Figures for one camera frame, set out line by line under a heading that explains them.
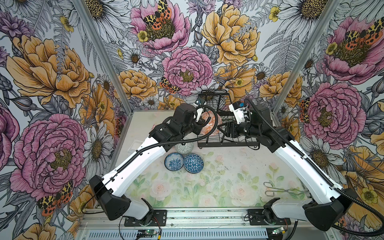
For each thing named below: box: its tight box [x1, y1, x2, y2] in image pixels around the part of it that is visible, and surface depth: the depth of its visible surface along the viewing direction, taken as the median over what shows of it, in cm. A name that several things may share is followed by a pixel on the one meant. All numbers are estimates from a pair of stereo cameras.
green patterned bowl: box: [174, 142, 194, 155], surface depth 100 cm
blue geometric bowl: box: [184, 153, 204, 174], surface depth 91 cm
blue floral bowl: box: [164, 152, 184, 171], surface depth 93 cm
